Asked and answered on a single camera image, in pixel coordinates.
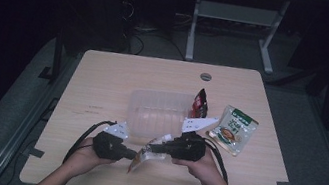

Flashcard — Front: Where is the red black snack packet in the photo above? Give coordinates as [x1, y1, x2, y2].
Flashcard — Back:
[188, 86, 213, 121]

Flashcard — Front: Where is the person's right hand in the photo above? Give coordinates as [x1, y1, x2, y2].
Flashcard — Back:
[166, 140, 229, 185]

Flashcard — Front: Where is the left hand-held gripper black cable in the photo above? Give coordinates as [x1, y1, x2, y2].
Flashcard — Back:
[61, 113, 119, 173]

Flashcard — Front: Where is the green white snack packet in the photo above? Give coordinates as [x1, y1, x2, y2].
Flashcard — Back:
[202, 101, 262, 161]

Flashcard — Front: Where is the hand-held gripper black cable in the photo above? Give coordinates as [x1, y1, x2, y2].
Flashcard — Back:
[61, 113, 119, 173]
[196, 138, 236, 185]

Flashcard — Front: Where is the white metal table frame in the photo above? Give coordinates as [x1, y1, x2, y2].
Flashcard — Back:
[183, 0, 292, 77]

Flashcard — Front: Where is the clear orange snack packet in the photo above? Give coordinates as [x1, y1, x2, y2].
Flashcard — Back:
[126, 127, 178, 181]

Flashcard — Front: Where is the person's left hand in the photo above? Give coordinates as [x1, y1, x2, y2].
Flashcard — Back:
[64, 133, 120, 184]

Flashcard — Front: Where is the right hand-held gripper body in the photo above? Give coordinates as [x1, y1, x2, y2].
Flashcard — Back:
[171, 110, 220, 166]

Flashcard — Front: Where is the right hand-held gripper black cable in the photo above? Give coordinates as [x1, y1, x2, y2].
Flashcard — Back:
[196, 138, 236, 185]

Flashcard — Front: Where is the grey round cable grommet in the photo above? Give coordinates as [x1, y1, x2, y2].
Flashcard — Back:
[199, 71, 213, 83]

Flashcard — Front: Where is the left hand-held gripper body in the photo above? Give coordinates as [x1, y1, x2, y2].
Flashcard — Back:
[89, 117, 133, 164]

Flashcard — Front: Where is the clear plastic container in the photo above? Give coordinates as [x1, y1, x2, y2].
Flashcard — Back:
[121, 83, 202, 155]

